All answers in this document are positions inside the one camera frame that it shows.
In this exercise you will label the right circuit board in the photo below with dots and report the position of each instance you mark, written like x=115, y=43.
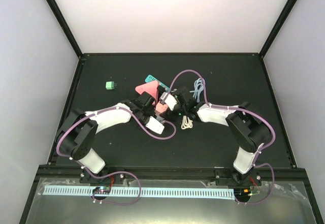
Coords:
x=245, y=192

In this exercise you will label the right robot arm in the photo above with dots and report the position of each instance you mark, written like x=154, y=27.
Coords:
x=251, y=131

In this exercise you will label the left circuit board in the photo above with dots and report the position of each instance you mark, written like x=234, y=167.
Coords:
x=101, y=190

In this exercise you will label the pink triangular power strip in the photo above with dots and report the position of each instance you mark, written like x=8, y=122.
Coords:
x=150, y=88

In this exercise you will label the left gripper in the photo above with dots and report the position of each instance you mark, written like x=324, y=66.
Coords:
x=150, y=111

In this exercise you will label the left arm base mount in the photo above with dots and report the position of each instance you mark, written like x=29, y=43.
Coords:
x=114, y=179

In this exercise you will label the light blue power strip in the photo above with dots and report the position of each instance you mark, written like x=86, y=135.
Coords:
x=160, y=119

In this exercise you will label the white slotted cable duct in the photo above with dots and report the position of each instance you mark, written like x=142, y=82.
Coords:
x=144, y=192

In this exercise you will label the circuit board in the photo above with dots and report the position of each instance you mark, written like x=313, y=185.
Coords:
x=101, y=190
x=245, y=192

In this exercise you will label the pink square socket adapter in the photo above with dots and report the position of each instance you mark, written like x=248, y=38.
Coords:
x=160, y=109

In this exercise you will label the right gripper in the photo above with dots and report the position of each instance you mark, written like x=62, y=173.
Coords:
x=169, y=116

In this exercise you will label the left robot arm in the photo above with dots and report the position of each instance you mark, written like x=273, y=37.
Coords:
x=75, y=137

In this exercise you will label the green USB charger plug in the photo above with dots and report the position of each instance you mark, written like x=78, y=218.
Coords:
x=110, y=85

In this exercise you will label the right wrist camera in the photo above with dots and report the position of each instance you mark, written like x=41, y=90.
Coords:
x=169, y=100

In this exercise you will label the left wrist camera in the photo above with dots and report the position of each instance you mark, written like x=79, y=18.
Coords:
x=154, y=125

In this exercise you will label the teal power strip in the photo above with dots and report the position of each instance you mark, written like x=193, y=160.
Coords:
x=151, y=78

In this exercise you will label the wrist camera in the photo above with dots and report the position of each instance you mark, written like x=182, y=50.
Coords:
x=169, y=100
x=154, y=125

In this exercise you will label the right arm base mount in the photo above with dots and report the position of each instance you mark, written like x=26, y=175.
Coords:
x=231, y=177

